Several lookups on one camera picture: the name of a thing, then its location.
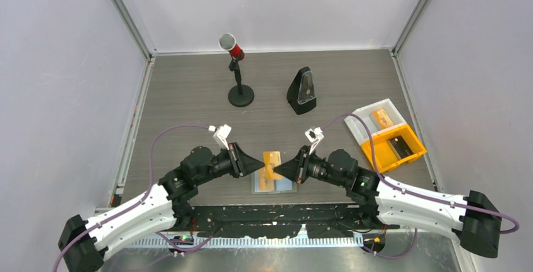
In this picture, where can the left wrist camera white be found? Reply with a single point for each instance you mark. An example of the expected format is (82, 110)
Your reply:
(220, 135)

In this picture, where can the yellow plastic bin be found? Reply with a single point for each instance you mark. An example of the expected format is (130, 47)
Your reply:
(384, 159)

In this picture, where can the white plastic bin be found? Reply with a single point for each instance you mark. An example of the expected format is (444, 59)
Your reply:
(366, 114)

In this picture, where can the black metronome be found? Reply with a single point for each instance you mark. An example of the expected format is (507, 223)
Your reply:
(301, 95)

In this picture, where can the orange card in white bin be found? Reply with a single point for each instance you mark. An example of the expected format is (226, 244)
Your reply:
(381, 119)

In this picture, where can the black card in yellow bin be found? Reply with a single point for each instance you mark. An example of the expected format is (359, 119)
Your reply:
(400, 147)

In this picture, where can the red microphone on stand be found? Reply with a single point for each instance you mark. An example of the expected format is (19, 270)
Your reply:
(240, 95)

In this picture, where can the orange credit card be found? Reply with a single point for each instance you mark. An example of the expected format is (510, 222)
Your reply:
(271, 160)

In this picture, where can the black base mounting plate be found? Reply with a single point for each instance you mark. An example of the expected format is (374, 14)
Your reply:
(319, 221)

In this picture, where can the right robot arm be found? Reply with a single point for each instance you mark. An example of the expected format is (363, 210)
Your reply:
(460, 218)

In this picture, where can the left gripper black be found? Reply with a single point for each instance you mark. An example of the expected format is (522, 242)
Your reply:
(241, 163)

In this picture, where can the aluminium rail frame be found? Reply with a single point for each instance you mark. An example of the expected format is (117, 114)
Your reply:
(184, 240)

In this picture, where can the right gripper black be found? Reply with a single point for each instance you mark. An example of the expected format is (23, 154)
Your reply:
(296, 169)

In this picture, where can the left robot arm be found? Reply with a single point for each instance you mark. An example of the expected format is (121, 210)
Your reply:
(85, 244)

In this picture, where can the gold credit card left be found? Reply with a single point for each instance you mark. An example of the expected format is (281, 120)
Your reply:
(262, 183)

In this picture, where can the grey card holder wallet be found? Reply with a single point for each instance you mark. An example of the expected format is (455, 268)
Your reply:
(281, 186)

